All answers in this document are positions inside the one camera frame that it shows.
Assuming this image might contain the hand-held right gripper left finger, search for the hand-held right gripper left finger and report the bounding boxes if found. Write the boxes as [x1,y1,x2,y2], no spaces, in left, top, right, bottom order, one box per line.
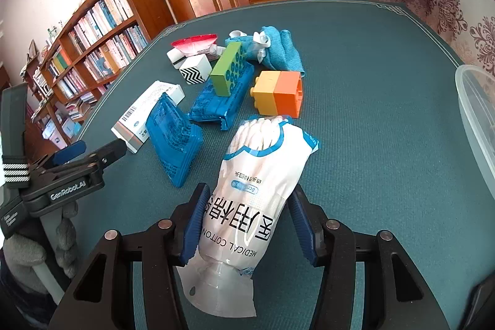
[48,182,211,330]

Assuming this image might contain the white medicine box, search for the white medicine box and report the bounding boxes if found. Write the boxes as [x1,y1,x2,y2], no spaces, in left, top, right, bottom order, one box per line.
[111,81,185,154]

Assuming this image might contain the person's left hand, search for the person's left hand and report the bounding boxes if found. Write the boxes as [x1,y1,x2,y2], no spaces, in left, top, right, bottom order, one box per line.
[2,200,80,294]

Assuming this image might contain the teal table cloth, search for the teal table cloth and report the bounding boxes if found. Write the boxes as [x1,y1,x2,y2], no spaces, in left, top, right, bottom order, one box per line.
[71,0,495,330]

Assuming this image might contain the white cotton swab bag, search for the white cotton swab bag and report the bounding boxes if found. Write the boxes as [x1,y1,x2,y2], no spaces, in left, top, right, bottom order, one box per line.
[176,114,321,318]

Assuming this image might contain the red white packet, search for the red white packet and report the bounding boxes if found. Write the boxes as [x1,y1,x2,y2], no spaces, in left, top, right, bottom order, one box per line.
[171,33,227,62]

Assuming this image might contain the clear plastic container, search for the clear plastic container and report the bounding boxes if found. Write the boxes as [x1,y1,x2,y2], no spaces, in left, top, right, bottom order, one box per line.
[455,64,495,191]

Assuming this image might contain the dark object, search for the dark object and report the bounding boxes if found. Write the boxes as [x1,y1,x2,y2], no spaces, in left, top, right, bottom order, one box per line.
[462,278,495,330]

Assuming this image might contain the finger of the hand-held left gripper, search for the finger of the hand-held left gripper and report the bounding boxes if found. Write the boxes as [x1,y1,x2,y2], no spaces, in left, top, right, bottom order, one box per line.
[87,139,128,170]
[35,140,87,170]

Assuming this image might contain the white zigzag cube box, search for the white zigzag cube box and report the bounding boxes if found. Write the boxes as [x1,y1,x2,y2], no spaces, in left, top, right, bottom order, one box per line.
[179,54,213,85]

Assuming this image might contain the yellow orange toy block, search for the yellow orange toy block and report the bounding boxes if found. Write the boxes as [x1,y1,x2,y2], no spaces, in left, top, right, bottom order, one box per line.
[251,70,304,119]

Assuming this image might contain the white sponge block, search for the white sponge block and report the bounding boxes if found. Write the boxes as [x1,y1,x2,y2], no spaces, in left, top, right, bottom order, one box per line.
[166,48,194,68]

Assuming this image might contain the green toy block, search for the green toy block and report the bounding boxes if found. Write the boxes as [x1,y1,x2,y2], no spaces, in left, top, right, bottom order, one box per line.
[210,43,248,97]

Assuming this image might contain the teal mesh drawstring bag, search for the teal mesh drawstring bag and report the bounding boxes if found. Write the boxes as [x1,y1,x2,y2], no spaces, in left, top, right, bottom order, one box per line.
[224,26,306,79]

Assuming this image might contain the rows of books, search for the rows of books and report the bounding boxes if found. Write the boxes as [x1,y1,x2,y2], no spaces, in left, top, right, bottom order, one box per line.
[29,0,149,151]

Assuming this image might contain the blue snack packet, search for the blue snack packet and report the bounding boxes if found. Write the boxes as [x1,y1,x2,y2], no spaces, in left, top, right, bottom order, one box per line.
[145,93,204,187]
[188,61,255,130]

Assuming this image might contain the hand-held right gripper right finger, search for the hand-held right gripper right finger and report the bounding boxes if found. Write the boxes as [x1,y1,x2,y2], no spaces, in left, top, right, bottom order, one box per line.
[288,193,451,330]

